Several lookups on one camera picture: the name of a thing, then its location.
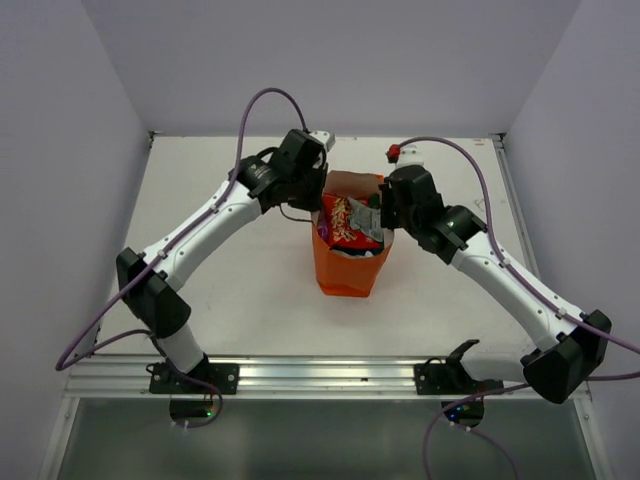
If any silver grey snack packet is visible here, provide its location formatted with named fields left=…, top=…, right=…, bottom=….
left=347, top=197, right=384, bottom=242

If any red snack packet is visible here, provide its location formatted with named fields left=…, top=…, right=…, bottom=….
left=315, top=194, right=384, bottom=255

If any light blue snack packet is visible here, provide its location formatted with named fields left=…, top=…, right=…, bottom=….
left=337, top=249, right=375, bottom=258

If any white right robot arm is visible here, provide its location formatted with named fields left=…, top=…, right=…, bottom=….
left=380, top=164, right=612, bottom=404

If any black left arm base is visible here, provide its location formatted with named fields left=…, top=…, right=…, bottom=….
left=145, top=356, right=240, bottom=395

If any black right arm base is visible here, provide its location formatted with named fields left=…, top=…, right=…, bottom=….
left=413, top=339, right=504, bottom=396

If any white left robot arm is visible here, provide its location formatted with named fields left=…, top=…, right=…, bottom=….
left=116, top=129, right=335, bottom=393

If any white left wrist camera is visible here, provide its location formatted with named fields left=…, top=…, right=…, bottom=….
left=310, top=130, right=336, bottom=153

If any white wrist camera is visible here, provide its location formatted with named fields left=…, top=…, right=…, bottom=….
left=386, top=144, right=426, bottom=179
left=310, top=130, right=336, bottom=153

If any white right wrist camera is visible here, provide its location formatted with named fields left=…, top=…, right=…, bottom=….
left=386, top=144, right=426, bottom=179

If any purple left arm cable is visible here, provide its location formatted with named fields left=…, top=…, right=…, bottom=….
left=54, top=87, right=309, bottom=372

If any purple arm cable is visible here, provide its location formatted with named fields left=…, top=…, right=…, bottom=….
left=54, top=87, right=309, bottom=372
left=404, top=135, right=640, bottom=382

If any aluminium table edge rail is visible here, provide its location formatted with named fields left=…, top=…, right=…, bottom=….
left=489, top=133, right=540, bottom=278

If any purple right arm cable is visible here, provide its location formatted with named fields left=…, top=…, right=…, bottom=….
left=404, top=135, right=640, bottom=382

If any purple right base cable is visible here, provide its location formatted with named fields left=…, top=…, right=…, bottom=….
left=422, top=381, right=531, bottom=480

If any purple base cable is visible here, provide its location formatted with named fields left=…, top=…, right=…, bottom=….
left=168, top=374, right=224, bottom=430
left=422, top=381, right=531, bottom=480

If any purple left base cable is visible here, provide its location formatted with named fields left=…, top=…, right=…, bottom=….
left=168, top=374, right=224, bottom=430

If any aluminium front mounting rail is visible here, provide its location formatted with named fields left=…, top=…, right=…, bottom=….
left=63, top=354, right=593, bottom=399

